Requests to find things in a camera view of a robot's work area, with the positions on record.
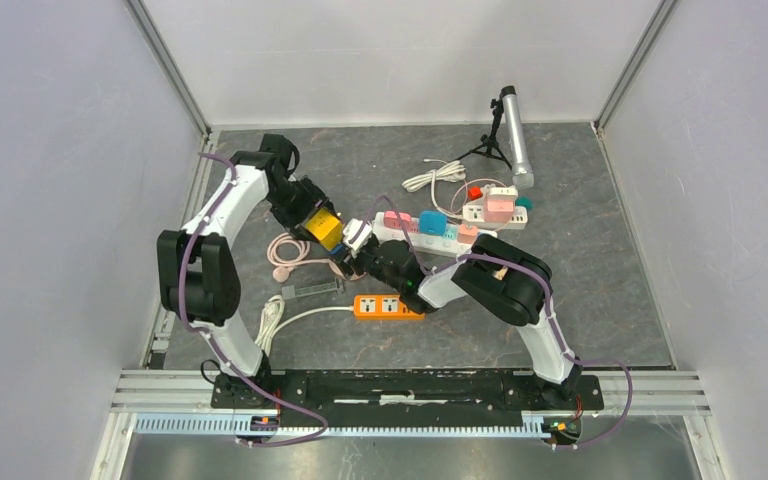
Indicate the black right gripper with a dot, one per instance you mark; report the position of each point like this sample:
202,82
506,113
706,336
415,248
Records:
353,263

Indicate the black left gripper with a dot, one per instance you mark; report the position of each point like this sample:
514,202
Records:
314,200

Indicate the yellow cube socket adapter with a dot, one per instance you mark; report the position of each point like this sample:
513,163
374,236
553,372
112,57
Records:
326,228

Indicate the pink round power socket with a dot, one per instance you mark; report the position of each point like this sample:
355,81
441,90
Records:
347,267

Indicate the blue cube socket adapter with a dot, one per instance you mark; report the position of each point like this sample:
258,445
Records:
339,251

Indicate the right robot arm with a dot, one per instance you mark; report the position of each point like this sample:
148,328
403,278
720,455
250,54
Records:
513,285

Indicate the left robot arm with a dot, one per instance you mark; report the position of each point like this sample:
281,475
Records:
198,279

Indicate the pink flat plug adapter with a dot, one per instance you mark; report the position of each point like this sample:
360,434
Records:
397,220

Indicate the red small plug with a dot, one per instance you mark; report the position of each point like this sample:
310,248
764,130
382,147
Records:
474,193

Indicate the teal small plug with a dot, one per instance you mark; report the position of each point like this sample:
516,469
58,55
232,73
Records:
524,202

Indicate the orange power strip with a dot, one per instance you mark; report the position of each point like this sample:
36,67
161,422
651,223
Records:
383,307

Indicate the light blue cube adapter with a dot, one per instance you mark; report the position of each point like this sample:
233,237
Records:
432,223

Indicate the salmon small cube adapter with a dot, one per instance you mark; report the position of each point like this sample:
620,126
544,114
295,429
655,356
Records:
467,234

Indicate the small white power strip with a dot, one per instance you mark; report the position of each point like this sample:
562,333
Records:
473,214

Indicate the pink white cube adapter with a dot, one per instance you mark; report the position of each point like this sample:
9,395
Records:
499,204

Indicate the silver cylindrical flashlight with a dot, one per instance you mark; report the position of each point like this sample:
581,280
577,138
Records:
522,171

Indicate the grey plastic bracket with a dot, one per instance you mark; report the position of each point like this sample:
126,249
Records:
291,292

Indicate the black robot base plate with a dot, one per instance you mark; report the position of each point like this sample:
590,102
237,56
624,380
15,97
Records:
438,398

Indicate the aluminium slotted rail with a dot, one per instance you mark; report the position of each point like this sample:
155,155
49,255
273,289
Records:
246,425

